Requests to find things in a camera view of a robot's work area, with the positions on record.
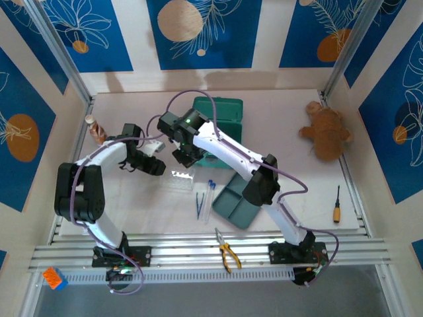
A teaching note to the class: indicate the clear plastic test tube rack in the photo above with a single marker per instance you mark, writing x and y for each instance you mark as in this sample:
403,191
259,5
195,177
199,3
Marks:
178,181

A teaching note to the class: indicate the clear test tube blue cap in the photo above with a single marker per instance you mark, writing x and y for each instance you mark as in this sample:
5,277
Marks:
207,198
211,199

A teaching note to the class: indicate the teal plastic toolbox with lid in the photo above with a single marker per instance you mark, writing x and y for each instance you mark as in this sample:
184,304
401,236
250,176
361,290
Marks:
224,109

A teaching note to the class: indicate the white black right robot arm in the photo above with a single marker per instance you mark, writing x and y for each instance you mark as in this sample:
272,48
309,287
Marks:
224,145

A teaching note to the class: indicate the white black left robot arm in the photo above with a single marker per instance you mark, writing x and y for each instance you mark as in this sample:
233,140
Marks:
102,153

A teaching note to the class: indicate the brown patterned bottle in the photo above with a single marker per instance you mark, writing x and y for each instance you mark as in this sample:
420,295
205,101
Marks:
97,132

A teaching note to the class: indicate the slate teal divided tray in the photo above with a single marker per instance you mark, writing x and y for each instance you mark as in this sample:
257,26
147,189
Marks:
231,208

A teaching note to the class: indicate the aluminium mounting rails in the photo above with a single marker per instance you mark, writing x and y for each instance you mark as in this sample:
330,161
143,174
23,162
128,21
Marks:
185,251

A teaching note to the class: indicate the yellow black pliers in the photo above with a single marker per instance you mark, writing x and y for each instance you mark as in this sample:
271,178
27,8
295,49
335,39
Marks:
224,247

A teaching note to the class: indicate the brown plush bear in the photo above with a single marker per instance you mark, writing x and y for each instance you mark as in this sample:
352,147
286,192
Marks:
327,128

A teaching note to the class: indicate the orange blue toy brick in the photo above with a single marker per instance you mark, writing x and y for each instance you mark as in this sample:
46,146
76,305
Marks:
53,276

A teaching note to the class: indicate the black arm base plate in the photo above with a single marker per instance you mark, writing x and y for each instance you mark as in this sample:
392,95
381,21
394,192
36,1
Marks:
281,254
142,256

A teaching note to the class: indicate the aluminium corner post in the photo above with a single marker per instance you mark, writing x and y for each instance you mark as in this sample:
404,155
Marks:
59,49
353,46

